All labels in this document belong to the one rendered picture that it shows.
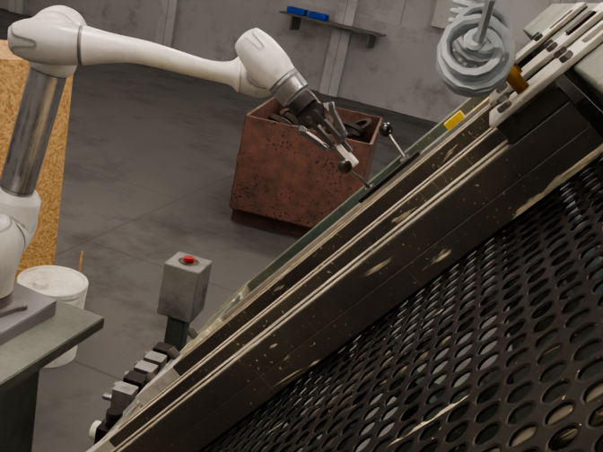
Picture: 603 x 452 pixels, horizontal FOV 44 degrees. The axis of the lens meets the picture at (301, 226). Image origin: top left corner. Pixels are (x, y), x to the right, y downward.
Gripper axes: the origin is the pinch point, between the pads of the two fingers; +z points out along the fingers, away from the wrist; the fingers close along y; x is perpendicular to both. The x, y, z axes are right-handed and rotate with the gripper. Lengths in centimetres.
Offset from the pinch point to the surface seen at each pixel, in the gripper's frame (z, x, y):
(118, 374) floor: 10, -82, 169
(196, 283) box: 0, -11, 67
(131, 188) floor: -82, -321, 234
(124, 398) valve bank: 9, 36, 78
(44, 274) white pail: -46, -84, 164
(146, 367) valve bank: 8, 22, 77
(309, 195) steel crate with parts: 12, -308, 123
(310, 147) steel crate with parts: -13, -307, 99
